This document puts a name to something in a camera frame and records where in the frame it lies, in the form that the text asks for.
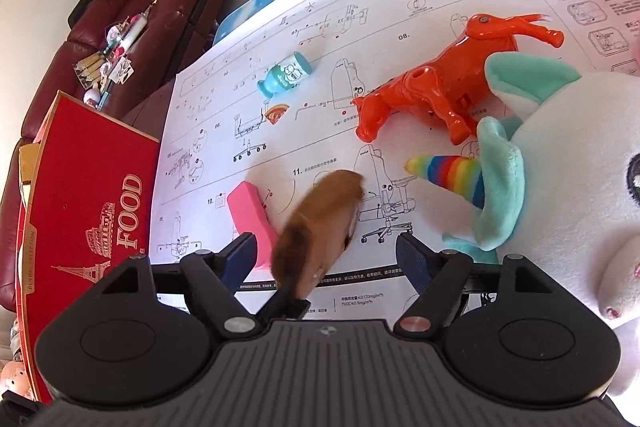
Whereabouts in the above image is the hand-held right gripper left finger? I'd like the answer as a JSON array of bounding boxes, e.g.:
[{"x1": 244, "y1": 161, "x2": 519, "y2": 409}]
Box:
[{"x1": 97, "y1": 232, "x2": 261, "y2": 340}]

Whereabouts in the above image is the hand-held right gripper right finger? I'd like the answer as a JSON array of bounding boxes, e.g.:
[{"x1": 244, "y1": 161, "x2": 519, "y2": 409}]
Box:
[{"x1": 395, "y1": 233, "x2": 556, "y2": 338}]

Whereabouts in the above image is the brown leather pouch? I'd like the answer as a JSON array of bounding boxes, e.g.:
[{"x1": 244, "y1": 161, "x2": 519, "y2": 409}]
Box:
[{"x1": 270, "y1": 169, "x2": 367, "y2": 320}]

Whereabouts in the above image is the red cardboard box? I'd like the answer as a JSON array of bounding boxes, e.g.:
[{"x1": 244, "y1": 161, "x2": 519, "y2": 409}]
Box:
[{"x1": 15, "y1": 91, "x2": 162, "y2": 403}]

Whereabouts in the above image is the pink foam block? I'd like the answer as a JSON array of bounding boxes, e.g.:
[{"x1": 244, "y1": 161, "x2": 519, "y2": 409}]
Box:
[{"x1": 227, "y1": 181, "x2": 280, "y2": 270}]

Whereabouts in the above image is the small pizza slice toy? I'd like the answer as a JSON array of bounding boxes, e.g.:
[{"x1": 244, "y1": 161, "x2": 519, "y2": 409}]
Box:
[{"x1": 264, "y1": 104, "x2": 291, "y2": 125}]

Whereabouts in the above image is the orange plastic toy horse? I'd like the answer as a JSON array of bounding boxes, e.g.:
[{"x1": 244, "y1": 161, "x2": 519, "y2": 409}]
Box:
[{"x1": 352, "y1": 13, "x2": 565, "y2": 145}]

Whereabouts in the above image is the white unicorn plush toy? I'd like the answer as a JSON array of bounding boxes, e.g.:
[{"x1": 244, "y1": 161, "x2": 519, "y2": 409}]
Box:
[{"x1": 405, "y1": 52, "x2": 640, "y2": 400}]

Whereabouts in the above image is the small blue bottle toy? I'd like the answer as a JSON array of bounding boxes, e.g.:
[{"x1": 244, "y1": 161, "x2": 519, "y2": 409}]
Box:
[{"x1": 257, "y1": 52, "x2": 313, "y2": 100}]

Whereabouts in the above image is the pile of small toys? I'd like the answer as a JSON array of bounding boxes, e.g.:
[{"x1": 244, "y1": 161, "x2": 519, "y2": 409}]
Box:
[{"x1": 72, "y1": 7, "x2": 151, "y2": 112}]

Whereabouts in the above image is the white printed instruction sheet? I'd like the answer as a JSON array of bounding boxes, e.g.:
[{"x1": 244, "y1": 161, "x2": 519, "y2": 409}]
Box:
[{"x1": 149, "y1": 0, "x2": 640, "y2": 323}]

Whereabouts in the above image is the dark red leather sofa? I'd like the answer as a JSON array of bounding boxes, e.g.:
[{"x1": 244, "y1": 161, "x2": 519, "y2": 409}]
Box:
[{"x1": 0, "y1": 0, "x2": 261, "y2": 313}]

